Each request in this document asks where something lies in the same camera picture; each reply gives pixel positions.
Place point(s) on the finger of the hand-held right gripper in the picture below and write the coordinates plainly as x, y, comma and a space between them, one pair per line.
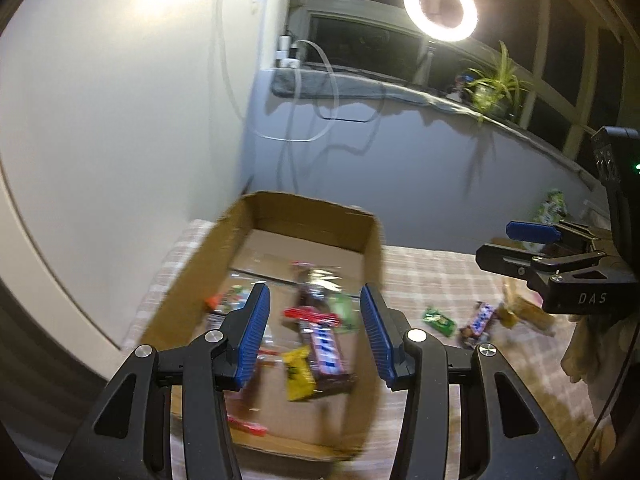
530, 231
500, 257

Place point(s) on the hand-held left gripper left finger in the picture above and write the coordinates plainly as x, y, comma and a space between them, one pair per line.
252, 330

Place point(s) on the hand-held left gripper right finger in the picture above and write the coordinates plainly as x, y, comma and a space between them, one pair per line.
377, 335

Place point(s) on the red green snack packet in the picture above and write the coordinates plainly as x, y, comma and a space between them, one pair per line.
222, 302

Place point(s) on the green candy wrapper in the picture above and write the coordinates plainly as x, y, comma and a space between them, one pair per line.
342, 307

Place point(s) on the brown blue candy bar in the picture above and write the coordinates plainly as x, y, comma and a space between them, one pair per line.
325, 352

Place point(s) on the red label snack packet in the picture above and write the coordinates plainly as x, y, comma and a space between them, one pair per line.
310, 316

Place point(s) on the yellow snack packet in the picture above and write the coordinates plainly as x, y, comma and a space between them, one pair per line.
297, 372

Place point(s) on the small red snack packet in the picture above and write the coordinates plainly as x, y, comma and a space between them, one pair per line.
250, 426

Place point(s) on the cardboard box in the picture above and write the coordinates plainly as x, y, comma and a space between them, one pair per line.
310, 240

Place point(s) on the green printed bag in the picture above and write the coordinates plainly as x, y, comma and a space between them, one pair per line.
550, 205

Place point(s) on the cream cloth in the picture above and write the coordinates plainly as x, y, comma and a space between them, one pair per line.
585, 345

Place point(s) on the yellow green wrapped snack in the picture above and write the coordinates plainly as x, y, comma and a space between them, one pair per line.
507, 317

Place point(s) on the blue white candy bar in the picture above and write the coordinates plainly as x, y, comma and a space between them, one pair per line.
482, 317

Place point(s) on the bagged sliced bread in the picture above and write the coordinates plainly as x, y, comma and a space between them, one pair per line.
530, 312

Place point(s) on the potted spider plant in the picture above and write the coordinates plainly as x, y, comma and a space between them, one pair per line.
492, 87

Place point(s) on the small figurine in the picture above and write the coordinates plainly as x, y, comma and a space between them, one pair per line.
457, 86

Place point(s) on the black tripod stand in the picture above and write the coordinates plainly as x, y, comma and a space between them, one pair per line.
427, 60

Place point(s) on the grey windowsill cloth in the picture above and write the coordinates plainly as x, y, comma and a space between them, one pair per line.
310, 85

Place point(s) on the white power strip with chargers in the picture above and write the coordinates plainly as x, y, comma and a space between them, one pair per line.
287, 62

